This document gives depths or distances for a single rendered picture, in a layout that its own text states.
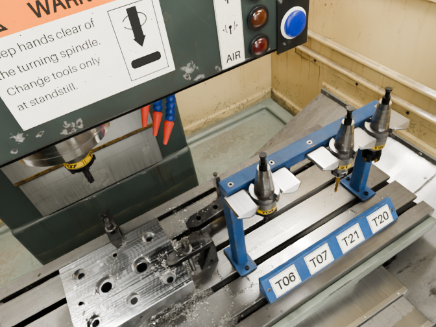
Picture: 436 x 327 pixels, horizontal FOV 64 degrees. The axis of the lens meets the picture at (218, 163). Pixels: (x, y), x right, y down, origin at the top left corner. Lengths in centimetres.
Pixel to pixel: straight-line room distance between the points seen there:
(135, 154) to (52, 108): 91
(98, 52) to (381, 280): 107
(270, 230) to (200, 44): 77
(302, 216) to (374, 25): 69
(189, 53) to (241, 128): 151
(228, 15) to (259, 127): 151
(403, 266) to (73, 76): 113
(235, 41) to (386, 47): 98
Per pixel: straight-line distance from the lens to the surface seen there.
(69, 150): 54
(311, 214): 110
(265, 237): 105
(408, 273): 127
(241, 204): 72
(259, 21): 40
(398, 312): 121
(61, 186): 125
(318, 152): 82
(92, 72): 35
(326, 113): 157
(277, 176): 77
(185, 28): 36
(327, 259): 99
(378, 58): 137
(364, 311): 116
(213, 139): 183
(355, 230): 103
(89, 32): 33
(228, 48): 40
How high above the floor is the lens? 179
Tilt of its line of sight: 45 degrees down
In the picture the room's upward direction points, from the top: 10 degrees counter-clockwise
